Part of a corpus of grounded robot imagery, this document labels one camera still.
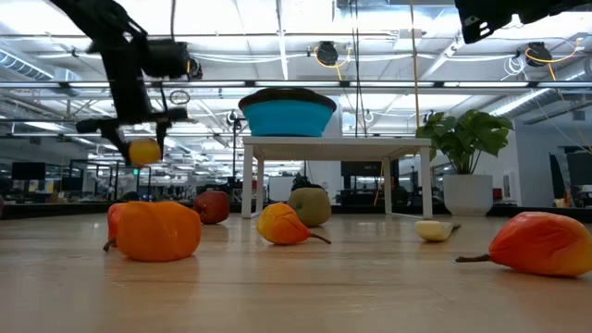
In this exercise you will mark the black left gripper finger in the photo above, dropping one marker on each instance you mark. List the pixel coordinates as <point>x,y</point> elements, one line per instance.
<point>119,139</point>
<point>162,136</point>

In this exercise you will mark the round yellow orange fruit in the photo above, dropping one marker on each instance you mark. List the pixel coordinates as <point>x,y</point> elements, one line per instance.
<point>144,151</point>

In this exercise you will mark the red orange pear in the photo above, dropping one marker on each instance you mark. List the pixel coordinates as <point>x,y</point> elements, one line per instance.
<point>112,222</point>
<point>541,245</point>

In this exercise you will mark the dark red pomegranate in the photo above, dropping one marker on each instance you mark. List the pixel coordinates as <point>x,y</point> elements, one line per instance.
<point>213,208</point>

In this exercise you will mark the blue collapsible bowl grey rim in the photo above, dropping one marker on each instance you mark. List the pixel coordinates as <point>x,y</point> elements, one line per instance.
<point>287,118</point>

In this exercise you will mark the yellow orange pear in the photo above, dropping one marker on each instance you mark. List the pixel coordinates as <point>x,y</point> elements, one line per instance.
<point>279,226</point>

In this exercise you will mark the green apple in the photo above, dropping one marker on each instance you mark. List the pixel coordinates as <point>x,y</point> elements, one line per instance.
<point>311,205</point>

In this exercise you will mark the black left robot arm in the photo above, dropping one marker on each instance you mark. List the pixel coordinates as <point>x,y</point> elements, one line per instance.
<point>106,23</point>

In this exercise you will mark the black computer monitor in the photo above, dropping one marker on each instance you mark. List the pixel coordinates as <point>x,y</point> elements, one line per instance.
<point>28,171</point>

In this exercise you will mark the white perforated metal shelf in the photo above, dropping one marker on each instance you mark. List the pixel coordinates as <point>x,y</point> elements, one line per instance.
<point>333,149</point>

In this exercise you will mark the green potted plant white pot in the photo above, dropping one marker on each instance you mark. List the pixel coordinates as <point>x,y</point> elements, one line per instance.
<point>467,194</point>

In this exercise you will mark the black aluminium table frame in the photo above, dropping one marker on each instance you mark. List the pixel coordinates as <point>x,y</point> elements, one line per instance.
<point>46,210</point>

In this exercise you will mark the black wall screen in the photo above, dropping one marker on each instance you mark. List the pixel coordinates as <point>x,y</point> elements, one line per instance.
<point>361,168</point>

